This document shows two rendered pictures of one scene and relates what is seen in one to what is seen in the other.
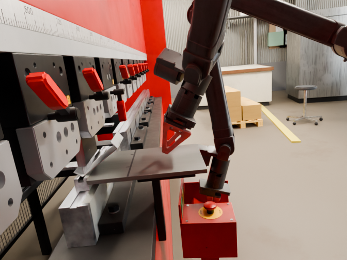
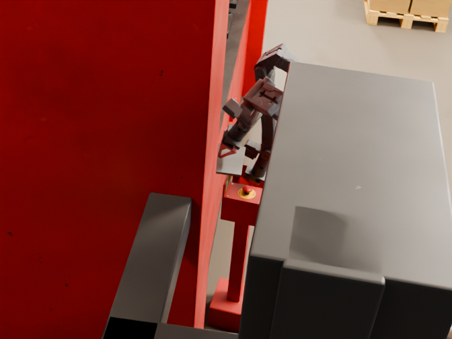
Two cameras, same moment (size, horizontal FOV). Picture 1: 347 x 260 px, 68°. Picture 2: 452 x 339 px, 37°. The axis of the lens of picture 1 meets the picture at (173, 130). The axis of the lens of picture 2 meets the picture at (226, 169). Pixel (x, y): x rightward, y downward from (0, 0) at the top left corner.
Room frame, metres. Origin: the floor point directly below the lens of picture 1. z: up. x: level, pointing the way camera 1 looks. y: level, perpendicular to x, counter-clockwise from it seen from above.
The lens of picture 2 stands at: (-1.46, -0.16, 2.50)
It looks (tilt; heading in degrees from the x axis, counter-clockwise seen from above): 37 degrees down; 4
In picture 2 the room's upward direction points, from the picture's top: 5 degrees clockwise
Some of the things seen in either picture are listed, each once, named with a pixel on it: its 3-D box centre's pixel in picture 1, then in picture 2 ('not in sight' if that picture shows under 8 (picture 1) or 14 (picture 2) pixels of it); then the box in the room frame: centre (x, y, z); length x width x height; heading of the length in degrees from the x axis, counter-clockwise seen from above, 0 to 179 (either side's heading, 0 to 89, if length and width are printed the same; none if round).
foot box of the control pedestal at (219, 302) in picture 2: not in sight; (239, 306); (0.73, -0.11, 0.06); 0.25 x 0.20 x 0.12; 84
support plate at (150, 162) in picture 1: (149, 161); (208, 157); (0.61, 0.07, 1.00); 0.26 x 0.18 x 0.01; 91
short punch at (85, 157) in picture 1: (86, 148); not in sight; (0.60, 0.22, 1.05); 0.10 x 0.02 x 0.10; 1
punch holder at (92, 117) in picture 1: (74, 96); not in sight; (0.58, 0.21, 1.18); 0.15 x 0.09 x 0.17; 1
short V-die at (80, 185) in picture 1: (93, 167); not in sight; (0.63, 0.22, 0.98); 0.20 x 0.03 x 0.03; 1
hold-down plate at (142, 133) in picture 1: (140, 136); not in sight; (1.21, 0.17, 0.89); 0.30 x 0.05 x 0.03; 1
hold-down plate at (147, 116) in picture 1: (145, 118); not in sight; (1.61, 0.17, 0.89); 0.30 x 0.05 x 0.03; 1
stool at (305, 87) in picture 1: (306, 103); not in sight; (4.32, -2.30, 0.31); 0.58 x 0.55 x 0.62; 174
